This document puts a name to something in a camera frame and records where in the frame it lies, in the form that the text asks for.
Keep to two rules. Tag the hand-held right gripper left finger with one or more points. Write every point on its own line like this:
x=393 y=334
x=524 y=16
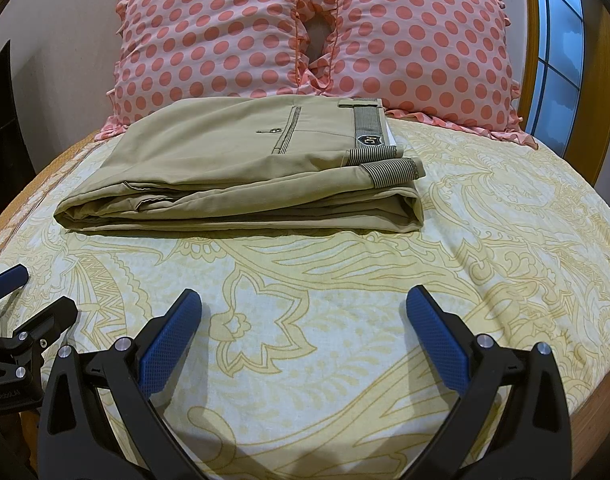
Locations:
x=171 y=336

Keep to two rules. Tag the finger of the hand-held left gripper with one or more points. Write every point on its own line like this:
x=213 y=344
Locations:
x=7 y=279
x=52 y=316

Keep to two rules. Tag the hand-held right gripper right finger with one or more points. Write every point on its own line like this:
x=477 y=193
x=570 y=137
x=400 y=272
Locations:
x=435 y=342

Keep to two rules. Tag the khaki pants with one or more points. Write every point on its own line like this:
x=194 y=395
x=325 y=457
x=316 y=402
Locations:
x=225 y=160

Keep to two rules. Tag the yellow patterned bedsheet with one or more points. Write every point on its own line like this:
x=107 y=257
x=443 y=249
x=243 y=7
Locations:
x=310 y=285

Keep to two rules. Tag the pink polka dot pillow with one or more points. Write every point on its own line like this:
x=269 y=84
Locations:
x=415 y=45
x=205 y=35

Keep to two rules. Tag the blue glass window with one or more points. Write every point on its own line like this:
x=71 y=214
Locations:
x=555 y=45

